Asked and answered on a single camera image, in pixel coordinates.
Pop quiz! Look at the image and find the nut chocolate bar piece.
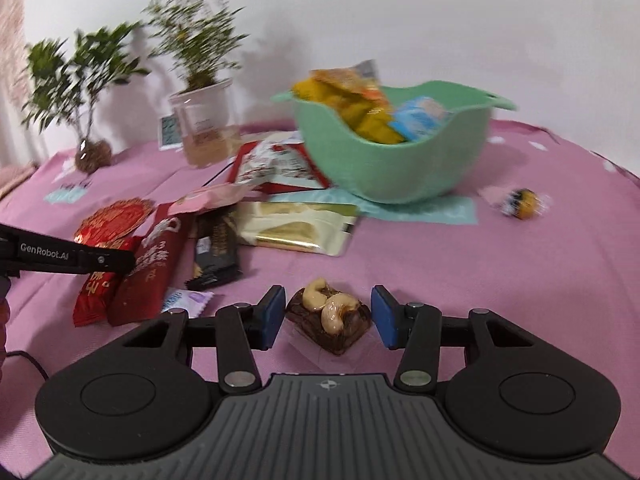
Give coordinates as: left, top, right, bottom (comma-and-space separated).
285, 278, 372, 356

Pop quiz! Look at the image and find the blue white wafer stick pack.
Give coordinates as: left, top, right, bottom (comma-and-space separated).
390, 96, 450, 142

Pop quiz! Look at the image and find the yellow chips bag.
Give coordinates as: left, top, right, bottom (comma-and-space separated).
291, 60, 405, 145

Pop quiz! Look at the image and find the person's left hand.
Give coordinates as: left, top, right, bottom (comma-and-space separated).
0, 275, 11, 368

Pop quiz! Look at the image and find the small purple white sachet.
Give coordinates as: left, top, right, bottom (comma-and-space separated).
160, 287, 214, 318

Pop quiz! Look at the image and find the black chocolate bar wrapper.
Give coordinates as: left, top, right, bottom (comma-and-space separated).
186, 206, 242, 292

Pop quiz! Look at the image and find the red chinese snack pack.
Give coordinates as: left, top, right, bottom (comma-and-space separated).
71, 235, 144, 328

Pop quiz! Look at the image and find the dark red flat packet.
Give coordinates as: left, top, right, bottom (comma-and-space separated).
106, 204, 194, 326

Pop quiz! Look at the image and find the cream gold foil packet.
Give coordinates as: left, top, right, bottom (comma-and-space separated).
233, 202, 360, 257

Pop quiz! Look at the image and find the pink small snack packet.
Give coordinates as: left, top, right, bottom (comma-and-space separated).
167, 182, 262, 216

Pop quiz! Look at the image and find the green plastic bowl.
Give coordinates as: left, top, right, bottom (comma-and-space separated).
271, 80, 518, 205

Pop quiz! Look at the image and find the black thin stick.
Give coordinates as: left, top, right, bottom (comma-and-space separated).
202, 157, 235, 188

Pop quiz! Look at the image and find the gold wrapped chocolate ball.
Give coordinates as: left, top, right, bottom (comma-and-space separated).
477, 185, 552, 220

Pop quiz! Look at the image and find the pink tablecloth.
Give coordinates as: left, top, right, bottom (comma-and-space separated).
1, 122, 639, 477

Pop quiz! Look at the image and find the red white candy bag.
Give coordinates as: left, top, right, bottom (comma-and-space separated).
228, 130, 331, 194

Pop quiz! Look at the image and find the broad-leaf plant in glass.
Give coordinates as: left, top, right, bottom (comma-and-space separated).
22, 22, 150, 174

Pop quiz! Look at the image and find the white digital clock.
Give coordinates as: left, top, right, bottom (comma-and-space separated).
157, 115, 182, 151

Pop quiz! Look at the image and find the fine-leaf plant in clear cup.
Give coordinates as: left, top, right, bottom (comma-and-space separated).
145, 0, 247, 168

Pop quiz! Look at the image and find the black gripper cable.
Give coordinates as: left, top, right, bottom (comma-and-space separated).
5, 349, 51, 382

